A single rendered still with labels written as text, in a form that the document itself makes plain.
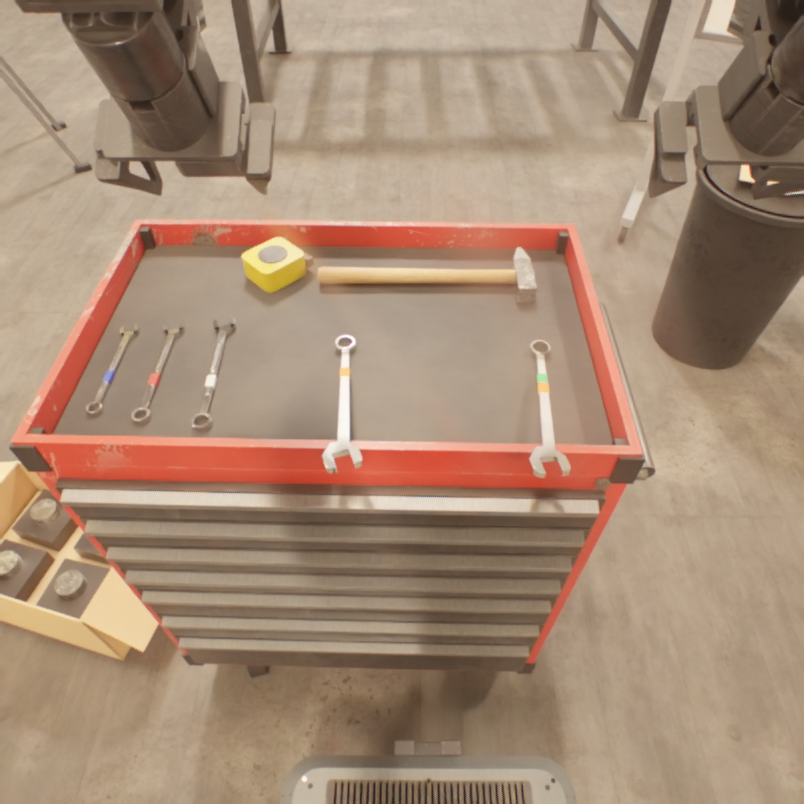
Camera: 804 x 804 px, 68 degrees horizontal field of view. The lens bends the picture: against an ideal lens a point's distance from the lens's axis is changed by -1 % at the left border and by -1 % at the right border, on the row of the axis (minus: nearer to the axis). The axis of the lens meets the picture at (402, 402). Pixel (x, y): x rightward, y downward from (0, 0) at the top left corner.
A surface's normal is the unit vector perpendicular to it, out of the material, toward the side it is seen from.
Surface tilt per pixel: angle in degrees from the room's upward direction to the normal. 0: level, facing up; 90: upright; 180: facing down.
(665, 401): 0
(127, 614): 42
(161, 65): 109
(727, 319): 94
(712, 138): 30
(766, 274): 94
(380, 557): 14
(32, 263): 0
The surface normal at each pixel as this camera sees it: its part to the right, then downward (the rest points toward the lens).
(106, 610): 0.65, -0.36
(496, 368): 0.00, -0.65
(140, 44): 0.68, 0.72
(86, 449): -0.02, 0.76
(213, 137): 0.00, -0.19
